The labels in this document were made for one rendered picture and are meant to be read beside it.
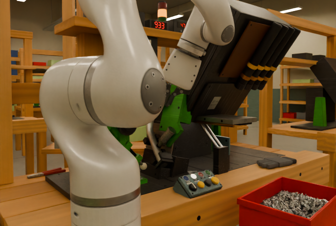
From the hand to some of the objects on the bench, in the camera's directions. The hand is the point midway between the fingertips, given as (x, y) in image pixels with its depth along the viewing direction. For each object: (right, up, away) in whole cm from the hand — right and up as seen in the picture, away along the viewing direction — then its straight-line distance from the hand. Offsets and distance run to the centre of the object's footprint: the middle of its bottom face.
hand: (167, 99), depth 90 cm
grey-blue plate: (+23, -30, +39) cm, 55 cm away
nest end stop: (-2, -29, +26) cm, 38 cm away
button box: (+10, -35, +11) cm, 38 cm away
